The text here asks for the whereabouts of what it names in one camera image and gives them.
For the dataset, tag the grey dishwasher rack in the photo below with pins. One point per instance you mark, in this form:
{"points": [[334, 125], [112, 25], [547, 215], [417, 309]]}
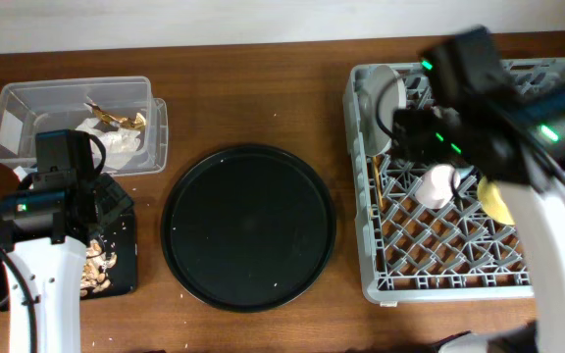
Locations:
{"points": [[409, 253]]}

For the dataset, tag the round black serving tray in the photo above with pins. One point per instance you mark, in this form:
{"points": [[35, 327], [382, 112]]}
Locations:
{"points": [[248, 228]]}

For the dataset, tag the food scraps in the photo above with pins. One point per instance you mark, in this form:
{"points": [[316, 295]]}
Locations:
{"points": [[95, 273]]}

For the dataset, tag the clear plastic waste bin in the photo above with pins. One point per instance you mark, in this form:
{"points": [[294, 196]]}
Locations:
{"points": [[29, 108]]}

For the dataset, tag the yellow plastic bowl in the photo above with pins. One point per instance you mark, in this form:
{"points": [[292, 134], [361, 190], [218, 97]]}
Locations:
{"points": [[492, 203]]}

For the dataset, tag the grey plate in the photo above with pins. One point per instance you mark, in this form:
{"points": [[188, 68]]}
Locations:
{"points": [[380, 95]]}

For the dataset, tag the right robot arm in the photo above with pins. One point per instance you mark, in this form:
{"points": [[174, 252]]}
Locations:
{"points": [[514, 140]]}

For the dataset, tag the wooden chopstick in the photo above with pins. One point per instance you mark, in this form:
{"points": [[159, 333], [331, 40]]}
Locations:
{"points": [[378, 183]]}

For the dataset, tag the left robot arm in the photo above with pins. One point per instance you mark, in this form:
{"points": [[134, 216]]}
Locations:
{"points": [[62, 241]]}

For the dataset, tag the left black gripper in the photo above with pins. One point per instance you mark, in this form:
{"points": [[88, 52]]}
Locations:
{"points": [[115, 198]]}

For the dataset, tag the pink plastic cup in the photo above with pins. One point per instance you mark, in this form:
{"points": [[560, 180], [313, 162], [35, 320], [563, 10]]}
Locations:
{"points": [[436, 189]]}

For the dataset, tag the gold snack wrapper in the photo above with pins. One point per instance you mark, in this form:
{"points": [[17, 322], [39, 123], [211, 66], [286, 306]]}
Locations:
{"points": [[138, 122]]}

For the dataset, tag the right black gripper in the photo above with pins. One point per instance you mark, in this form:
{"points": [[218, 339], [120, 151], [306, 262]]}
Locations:
{"points": [[421, 126]]}

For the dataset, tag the black rectangular tray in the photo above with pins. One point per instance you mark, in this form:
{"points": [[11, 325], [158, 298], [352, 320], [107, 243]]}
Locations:
{"points": [[120, 238]]}

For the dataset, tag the white napkin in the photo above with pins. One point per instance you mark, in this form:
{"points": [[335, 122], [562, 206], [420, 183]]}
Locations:
{"points": [[120, 143]]}

